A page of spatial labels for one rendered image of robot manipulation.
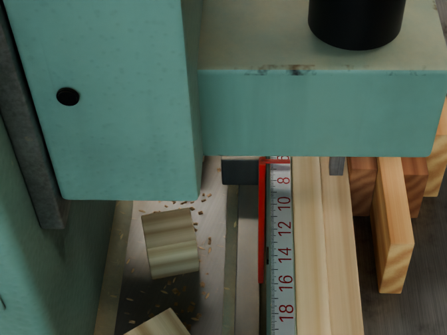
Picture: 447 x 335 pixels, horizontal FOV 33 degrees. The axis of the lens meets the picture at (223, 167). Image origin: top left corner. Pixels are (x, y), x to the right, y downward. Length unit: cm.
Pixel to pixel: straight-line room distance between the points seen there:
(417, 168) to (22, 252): 26
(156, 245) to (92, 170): 20
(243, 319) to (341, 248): 14
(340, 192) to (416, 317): 9
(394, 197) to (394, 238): 3
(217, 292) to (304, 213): 17
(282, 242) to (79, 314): 17
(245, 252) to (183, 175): 23
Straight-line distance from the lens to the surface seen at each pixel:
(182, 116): 38
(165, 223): 62
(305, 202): 49
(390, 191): 50
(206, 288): 63
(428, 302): 52
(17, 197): 41
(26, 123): 39
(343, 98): 42
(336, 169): 50
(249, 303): 60
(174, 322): 57
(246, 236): 64
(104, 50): 35
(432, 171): 55
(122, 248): 66
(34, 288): 45
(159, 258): 62
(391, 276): 50
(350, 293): 47
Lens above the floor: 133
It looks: 48 degrees down
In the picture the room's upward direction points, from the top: 3 degrees counter-clockwise
